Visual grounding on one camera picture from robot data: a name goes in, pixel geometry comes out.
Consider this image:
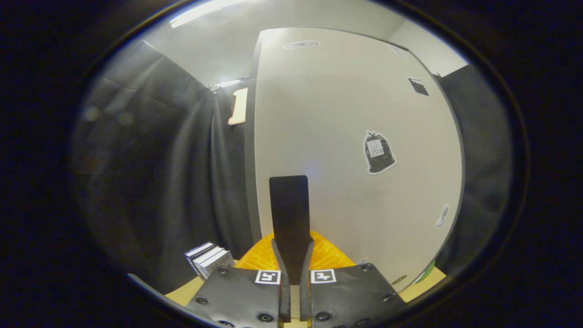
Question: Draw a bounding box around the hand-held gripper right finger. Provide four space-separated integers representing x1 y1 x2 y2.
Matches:
290 175 407 328

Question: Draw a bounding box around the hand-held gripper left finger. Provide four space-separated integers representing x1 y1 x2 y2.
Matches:
187 175 291 328

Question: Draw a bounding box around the grey shoe cabinet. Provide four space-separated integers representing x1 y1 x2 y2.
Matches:
244 31 265 244

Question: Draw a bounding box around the white shoe cabinet door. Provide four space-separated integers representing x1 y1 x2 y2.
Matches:
253 27 466 292

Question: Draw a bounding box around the grey portrait cover book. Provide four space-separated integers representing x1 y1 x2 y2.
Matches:
200 250 235 279

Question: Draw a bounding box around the blue cover book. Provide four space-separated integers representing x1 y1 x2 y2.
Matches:
184 241 215 267
193 246 226 274

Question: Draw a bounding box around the black backdrop cloth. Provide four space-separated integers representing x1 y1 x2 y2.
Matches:
71 39 517 292

